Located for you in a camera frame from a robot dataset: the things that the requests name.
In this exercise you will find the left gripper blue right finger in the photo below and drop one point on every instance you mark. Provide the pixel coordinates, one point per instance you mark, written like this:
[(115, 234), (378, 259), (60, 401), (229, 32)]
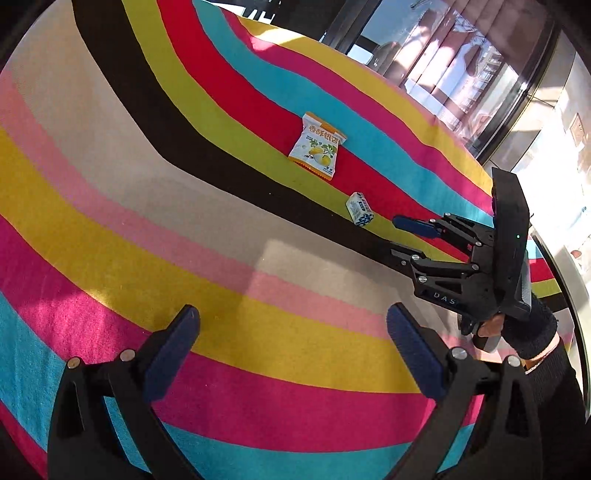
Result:
[(423, 351)]

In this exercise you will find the striped colourful table cloth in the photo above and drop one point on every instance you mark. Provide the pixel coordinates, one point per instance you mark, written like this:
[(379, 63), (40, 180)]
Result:
[(144, 167)]

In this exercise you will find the small blue white packet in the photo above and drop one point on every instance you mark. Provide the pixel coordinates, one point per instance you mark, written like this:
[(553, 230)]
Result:
[(359, 209)]

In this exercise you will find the white yellow lemon packet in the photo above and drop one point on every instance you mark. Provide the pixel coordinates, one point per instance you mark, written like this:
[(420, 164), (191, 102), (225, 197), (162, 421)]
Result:
[(317, 147)]

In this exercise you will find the right forearm black sleeve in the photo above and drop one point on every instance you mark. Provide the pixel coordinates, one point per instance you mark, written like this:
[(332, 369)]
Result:
[(565, 431)]

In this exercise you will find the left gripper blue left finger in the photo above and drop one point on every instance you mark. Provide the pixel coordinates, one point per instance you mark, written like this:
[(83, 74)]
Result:
[(164, 352)]

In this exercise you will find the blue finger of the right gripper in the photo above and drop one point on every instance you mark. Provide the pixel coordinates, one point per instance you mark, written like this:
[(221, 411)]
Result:
[(426, 229)]

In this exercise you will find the right hand black glove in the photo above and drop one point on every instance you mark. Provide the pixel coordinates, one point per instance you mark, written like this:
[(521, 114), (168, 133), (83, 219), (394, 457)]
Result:
[(521, 329)]

